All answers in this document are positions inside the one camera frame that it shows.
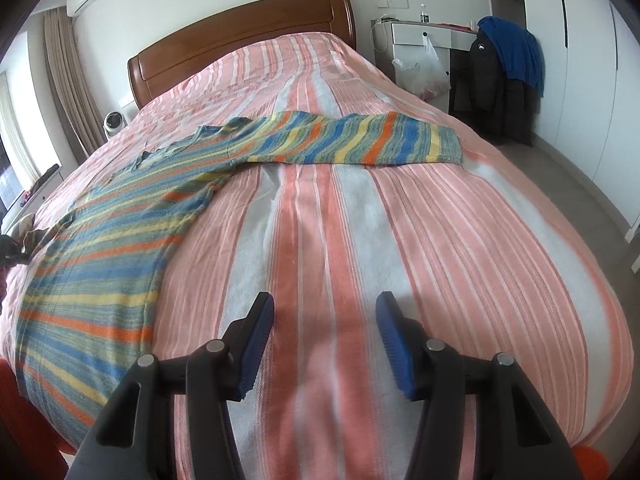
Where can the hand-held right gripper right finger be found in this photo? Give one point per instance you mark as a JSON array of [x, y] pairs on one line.
[[395, 355]]

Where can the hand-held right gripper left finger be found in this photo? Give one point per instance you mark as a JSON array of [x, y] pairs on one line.
[[257, 350]]

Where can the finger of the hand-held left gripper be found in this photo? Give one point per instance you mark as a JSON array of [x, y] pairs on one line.
[[11, 250]]

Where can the multicolour striped knit sweater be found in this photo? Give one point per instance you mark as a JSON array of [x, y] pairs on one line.
[[100, 270]]

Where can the beige chair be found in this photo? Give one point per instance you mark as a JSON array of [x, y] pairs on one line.
[[25, 225]]

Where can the white window bench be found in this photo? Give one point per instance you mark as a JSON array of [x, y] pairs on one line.
[[35, 195]]

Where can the window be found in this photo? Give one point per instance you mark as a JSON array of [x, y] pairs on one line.
[[7, 180]]

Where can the white sheer curtain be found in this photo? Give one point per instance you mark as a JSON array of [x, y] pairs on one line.
[[20, 125]]

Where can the bed with pink striped cover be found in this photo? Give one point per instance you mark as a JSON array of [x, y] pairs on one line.
[[350, 210]]

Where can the red cloth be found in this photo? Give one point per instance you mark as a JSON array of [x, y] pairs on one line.
[[25, 410]]

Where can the small white fan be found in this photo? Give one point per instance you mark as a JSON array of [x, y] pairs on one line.
[[114, 122]]

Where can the brown curtain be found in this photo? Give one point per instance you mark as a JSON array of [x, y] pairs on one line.
[[70, 85]]

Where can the clear plastic bag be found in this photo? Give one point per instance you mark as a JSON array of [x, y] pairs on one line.
[[425, 75]]

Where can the black puffer jacket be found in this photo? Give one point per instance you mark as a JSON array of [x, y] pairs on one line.
[[485, 75]]

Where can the wooden headboard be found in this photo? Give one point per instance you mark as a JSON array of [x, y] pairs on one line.
[[240, 35]]

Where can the white desk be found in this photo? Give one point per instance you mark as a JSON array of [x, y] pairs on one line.
[[415, 35]]

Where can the blue garment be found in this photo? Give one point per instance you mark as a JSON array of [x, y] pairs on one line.
[[520, 55]]

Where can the white wardrobe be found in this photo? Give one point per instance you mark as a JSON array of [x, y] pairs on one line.
[[590, 85]]

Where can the red item on desk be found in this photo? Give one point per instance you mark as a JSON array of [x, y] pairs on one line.
[[450, 26]]

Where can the white charger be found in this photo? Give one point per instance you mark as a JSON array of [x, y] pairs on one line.
[[387, 18]]

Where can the clear water bottle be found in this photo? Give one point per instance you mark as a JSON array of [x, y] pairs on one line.
[[424, 15]]

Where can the white wall switch plate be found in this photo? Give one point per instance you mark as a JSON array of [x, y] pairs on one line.
[[392, 2]]

